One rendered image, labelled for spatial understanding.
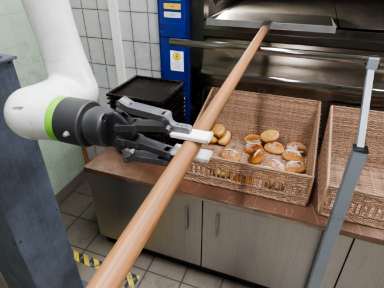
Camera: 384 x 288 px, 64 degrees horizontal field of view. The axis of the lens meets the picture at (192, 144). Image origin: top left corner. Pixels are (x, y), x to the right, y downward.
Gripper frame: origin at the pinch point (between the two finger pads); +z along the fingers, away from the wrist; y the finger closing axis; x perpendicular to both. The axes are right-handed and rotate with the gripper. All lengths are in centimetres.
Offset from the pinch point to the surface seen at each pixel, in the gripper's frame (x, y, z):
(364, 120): -56, 16, 38
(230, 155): -78, 55, -8
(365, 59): -69, 1, 35
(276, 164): -77, 53, 13
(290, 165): -79, 54, 20
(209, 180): -60, 57, -13
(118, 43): -105, 14, -81
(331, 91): -106, 27, 32
